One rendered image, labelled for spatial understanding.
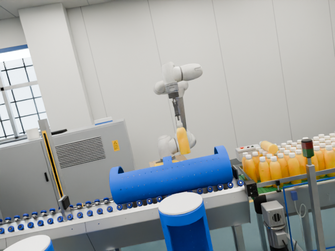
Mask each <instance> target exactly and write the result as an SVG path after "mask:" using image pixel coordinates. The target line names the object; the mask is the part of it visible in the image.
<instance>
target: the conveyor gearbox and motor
mask: <svg viewBox="0 0 335 251"><path fill-rule="evenodd" d="M261 208H262V214H263V220H264V222H263V224H264V226H265V227H266V230H267V236H268V242H269V246H270V251H289V250H288V246H287V244H288V242H287V236H286V231H285V226H286V219H285V212H284V207H283V206H282V205H281V204H280V203H279V202H278V201H271V202H266V203H261Z"/></svg>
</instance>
